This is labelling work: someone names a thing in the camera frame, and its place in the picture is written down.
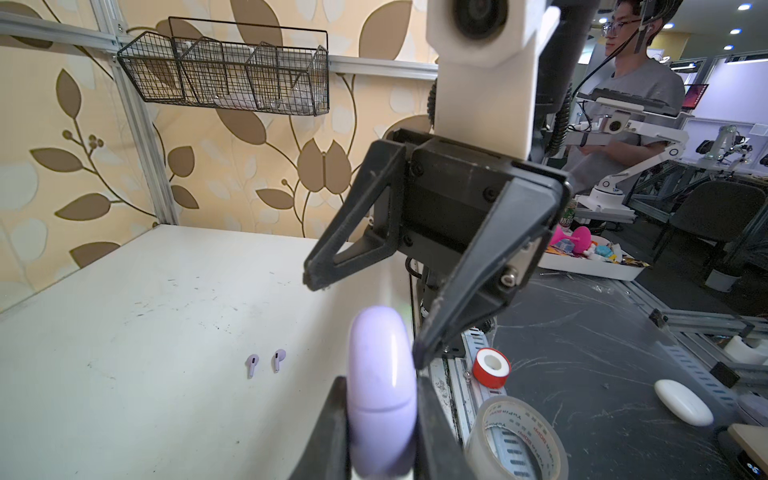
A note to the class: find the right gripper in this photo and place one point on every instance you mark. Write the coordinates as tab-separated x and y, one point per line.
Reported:
444	204

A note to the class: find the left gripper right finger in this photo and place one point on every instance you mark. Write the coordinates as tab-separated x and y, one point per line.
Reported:
438	454

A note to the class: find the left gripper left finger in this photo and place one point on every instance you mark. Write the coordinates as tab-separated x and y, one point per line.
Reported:
326	455

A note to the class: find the purple round earbud case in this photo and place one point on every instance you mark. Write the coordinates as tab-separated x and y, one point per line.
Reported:
381	395

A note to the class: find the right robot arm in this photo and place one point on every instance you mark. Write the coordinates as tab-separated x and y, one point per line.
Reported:
564	66

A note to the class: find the grey tape roll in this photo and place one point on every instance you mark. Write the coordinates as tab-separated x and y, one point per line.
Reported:
524	421

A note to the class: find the small white tape roll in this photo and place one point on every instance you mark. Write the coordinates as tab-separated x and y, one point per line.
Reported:
491	368

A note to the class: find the white tray with toys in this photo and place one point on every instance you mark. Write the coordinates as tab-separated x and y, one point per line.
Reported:
579	251

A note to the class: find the seated person grey shirt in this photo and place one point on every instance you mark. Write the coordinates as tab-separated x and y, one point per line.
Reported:
638	80

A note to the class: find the white computer mouse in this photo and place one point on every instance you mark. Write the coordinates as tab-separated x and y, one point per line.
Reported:
683	403

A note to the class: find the black office chair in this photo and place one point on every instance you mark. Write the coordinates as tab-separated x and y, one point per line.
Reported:
716	211

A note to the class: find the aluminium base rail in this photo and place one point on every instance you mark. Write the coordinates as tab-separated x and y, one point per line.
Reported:
465	397

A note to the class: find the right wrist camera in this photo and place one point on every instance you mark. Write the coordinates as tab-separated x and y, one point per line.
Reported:
488	59

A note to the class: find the right side wire basket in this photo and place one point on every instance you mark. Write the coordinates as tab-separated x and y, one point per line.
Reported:
231	65

